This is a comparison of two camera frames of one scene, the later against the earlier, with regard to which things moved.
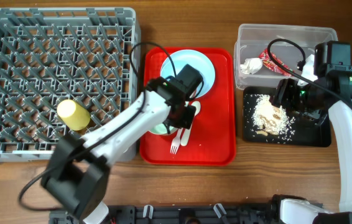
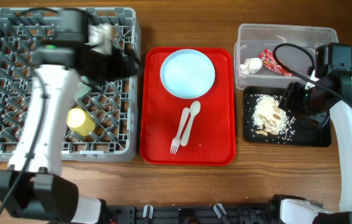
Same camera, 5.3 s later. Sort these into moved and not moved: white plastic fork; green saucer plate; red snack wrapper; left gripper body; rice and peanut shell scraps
Moved: green saucer plate; left gripper body
Not moved: white plastic fork; red snack wrapper; rice and peanut shell scraps
